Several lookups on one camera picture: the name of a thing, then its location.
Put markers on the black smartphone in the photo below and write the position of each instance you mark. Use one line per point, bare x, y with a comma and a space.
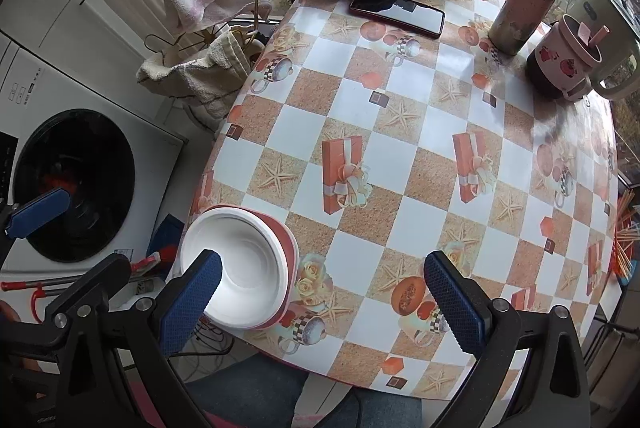
406, 14

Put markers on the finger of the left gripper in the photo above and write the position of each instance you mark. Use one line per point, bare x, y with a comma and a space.
30, 217

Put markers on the metal thermos bottle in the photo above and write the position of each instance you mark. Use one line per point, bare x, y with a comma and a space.
516, 22

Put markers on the pink plate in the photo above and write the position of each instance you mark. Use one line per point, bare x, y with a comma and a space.
287, 257

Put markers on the patterned checkered tablecloth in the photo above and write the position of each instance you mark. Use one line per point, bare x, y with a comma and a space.
375, 146

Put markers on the blue jeans leg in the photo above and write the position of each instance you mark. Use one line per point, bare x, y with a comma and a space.
262, 392

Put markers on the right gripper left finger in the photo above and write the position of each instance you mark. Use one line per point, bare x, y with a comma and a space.
184, 299

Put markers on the orange basket with sticks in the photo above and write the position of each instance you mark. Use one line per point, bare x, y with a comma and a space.
625, 239

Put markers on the white washing machine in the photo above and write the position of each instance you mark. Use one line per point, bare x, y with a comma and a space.
57, 133

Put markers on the pink strawberry cup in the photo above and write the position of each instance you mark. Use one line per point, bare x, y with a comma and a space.
560, 65

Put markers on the beige rag cloth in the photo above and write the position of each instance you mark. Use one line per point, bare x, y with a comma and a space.
206, 83

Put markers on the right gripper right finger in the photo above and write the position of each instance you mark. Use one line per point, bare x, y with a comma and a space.
462, 302

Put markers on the green electric kettle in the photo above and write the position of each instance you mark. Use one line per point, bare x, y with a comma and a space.
617, 76

